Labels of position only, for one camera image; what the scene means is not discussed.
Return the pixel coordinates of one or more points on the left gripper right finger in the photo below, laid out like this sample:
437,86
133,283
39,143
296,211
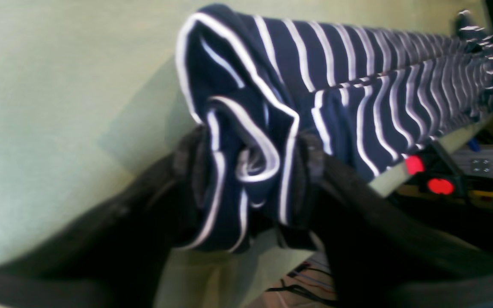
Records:
406,253

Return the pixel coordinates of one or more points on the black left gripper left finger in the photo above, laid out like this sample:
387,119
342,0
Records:
113,256

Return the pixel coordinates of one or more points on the navy white striped T-shirt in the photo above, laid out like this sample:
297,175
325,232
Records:
371,97

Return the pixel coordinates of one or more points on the orange black centre clamp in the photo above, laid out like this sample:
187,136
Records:
434,171

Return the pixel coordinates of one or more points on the light green table cloth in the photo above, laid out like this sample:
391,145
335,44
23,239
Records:
89,97

